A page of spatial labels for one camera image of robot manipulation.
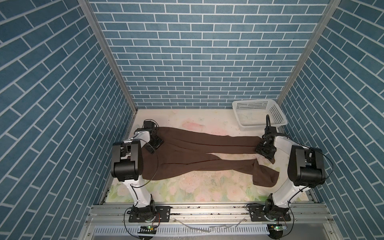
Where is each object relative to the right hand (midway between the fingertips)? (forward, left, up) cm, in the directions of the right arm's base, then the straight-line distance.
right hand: (260, 151), depth 96 cm
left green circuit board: (-47, +61, -3) cm, 77 cm away
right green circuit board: (-42, -1, -3) cm, 42 cm away
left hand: (-1, +66, +2) cm, 66 cm away
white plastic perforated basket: (+34, 0, -1) cm, 34 cm away
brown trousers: (-4, +46, 0) cm, 46 cm away
